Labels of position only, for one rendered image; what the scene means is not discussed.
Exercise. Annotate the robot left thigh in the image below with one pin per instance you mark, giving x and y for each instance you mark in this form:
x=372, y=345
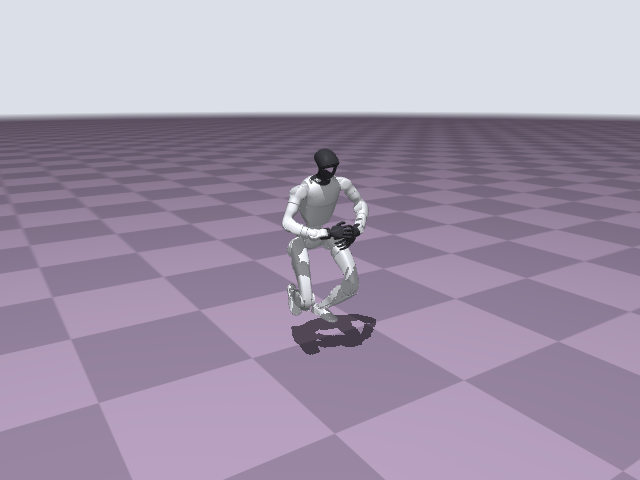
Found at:
x=345, y=261

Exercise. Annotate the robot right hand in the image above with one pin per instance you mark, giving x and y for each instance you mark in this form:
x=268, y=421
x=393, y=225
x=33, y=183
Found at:
x=337, y=231

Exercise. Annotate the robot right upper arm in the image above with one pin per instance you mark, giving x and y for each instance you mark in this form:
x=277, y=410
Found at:
x=296, y=195

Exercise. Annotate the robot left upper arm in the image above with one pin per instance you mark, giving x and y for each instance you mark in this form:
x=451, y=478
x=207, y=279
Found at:
x=351, y=192

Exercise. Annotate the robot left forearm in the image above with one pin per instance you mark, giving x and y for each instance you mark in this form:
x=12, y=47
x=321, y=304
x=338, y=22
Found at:
x=361, y=217

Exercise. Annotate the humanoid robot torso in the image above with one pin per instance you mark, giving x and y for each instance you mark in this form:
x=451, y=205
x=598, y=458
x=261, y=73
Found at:
x=317, y=208

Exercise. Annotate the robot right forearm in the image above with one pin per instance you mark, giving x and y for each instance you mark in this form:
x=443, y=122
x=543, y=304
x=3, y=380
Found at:
x=303, y=231

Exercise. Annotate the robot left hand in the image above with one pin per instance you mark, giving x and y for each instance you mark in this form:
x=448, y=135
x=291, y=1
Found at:
x=349, y=241

